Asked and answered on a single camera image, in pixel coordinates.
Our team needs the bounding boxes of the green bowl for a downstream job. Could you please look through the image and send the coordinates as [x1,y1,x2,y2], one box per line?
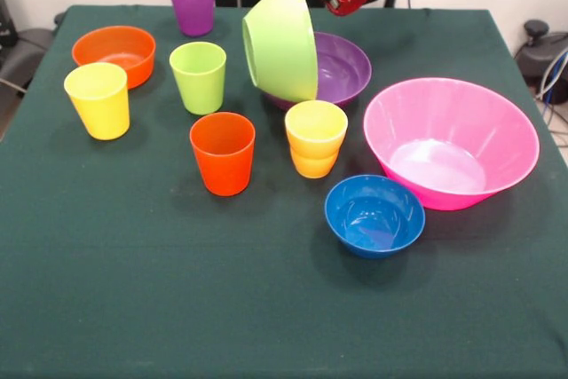
[241,0,320,103]

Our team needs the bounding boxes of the purple bowl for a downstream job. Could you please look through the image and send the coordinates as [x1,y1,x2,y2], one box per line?
[261,31,373,112]

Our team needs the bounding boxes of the purple cup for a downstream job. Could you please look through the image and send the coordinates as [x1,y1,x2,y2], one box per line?
[166,0,217,37]

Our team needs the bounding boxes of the green cup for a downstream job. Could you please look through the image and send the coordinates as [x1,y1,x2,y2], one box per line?
[169,41,227,116]

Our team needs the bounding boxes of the yellow ribbed cup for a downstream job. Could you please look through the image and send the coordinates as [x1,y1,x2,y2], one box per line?
[284,99,349,179]

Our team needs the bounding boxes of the pink bowl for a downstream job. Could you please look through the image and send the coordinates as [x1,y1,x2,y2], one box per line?
[362,76,541,211]

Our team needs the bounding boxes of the orange cup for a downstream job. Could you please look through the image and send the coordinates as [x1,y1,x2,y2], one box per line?
[189,111,256,197]

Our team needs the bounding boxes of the orange bowl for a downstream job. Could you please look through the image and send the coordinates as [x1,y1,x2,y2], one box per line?
[71,25,157,90]

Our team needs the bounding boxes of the tall yellow cup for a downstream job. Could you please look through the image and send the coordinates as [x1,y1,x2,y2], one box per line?
[63,62,131,141]

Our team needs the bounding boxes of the blue bowl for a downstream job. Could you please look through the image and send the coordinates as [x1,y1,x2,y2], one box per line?
[323,174,427,260]

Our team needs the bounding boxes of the dark green tablecloth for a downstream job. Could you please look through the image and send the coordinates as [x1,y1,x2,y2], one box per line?
[0,4,568,379]

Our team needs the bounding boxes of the bundle of cables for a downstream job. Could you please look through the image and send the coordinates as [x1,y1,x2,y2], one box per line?
[534,48,568,147]

